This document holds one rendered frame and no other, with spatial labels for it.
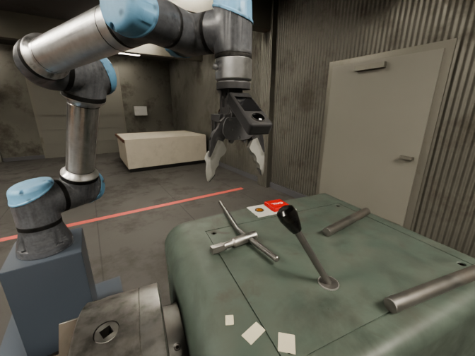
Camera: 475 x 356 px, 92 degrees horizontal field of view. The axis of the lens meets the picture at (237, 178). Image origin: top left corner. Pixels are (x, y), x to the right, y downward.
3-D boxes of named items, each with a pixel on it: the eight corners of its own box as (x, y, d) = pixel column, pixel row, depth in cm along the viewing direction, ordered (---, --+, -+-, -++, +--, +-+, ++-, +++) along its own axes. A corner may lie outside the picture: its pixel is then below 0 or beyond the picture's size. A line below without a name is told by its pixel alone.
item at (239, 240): (213, 257, 47) (258, 241, 53) (213, 248, 47) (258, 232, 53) (209, 252, 49) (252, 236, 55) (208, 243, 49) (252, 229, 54)
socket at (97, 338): (126, 342, 35) (123, 330, 34) (102, 361, 33) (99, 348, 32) (115, 328, 37) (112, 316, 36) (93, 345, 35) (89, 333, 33)
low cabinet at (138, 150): (207, 162, 690) (206, 134, 666) (127, 173, 576) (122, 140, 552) (186, 153, 834) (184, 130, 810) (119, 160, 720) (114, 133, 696)
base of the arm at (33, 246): (22, 242, 80) (14, 217, 77) (74, 230, 88) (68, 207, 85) (11, 266, 68) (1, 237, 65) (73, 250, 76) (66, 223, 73)
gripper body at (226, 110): (239, 138, 57) (239, 85, 53) (256, 142, 49) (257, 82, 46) (210, 139, 54) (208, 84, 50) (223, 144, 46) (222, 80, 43)
